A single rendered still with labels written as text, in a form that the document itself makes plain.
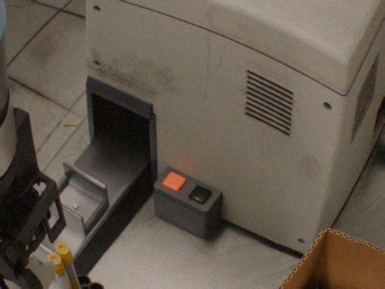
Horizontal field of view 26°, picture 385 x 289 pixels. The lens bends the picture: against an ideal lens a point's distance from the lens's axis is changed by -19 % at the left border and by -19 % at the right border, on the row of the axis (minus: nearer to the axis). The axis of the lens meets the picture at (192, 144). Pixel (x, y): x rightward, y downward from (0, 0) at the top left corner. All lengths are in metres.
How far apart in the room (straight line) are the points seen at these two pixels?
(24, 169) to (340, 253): 0.34
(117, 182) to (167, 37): 0.19
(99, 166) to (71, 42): 1.47
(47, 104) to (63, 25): 0.31
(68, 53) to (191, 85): 1.56
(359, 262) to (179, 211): 0.24
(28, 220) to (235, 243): 0.40
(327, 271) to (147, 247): 0.22
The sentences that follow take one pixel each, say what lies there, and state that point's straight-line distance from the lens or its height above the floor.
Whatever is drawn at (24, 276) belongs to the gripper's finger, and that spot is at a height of 1.16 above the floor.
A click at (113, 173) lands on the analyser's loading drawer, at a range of 0.95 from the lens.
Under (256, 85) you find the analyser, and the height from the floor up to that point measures 1.09.
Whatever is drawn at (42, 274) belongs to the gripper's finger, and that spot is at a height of 1.10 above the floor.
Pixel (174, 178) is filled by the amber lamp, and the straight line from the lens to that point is 0.92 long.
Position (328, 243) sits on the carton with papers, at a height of 1.00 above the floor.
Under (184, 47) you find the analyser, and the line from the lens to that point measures 0.80.
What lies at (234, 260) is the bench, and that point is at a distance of 0.93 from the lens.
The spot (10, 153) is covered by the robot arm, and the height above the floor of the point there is 1.27.
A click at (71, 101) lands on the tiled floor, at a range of 2.25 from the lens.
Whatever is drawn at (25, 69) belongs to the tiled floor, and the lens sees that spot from 2.37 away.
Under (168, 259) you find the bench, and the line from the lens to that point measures 0.93.
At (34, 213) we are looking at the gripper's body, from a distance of 0.58.
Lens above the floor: 1.66
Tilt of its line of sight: 51 degrees down
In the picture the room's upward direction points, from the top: 1 degrees clockwise
